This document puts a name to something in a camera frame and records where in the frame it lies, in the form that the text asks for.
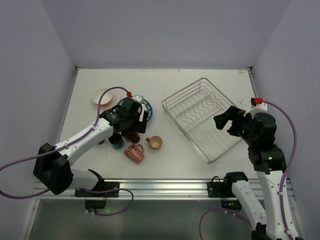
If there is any dark maroon mug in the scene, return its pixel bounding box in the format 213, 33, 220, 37
123, 131, 140, 144

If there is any dark blue mug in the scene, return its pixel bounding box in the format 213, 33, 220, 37
108, 133, 124, 150

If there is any green rimmed printed plate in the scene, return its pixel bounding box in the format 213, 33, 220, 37
132, 95, 154, 124

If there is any orange bowl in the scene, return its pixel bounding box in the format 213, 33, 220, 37
91, 88, 113, 107

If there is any black mug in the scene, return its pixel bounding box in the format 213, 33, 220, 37
97, 140, 105, 145

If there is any pink mug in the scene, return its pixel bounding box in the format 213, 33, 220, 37
124, 143, 145, 164

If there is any orange red mug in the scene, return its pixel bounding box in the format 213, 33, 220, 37
146, 136, 163, 150

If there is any light blue plate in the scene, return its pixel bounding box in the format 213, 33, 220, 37
146, 104, 154, 124

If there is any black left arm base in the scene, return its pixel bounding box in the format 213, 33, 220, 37
74, 181, 120, 212

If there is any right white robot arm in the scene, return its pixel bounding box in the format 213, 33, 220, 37
213, 103, 301, 240

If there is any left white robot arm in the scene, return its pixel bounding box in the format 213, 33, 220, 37
33, 95, 148, 195

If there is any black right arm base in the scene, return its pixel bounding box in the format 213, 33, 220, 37
206, 176, 242, 210

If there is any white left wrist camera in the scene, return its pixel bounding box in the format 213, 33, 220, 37
131, 95, 144, 104

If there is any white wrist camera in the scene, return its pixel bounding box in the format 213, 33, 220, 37
244, 97, 268, 118
131, 95, 144, 104

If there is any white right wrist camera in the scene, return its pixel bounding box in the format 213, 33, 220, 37
244, 97, 268, 118

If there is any metal wire dish rack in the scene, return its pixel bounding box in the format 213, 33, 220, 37
161, 77, 242, 164

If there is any aluminium mounting rail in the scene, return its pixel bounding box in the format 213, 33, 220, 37
34, 178, 295, 200

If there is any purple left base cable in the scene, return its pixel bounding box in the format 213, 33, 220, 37
84, 187, 135, 217

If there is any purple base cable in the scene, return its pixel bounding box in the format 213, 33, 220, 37
199, 208, 253, 240
84, 187, 135, 217

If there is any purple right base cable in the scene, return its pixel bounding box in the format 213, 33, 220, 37
199, 208, 253, 240

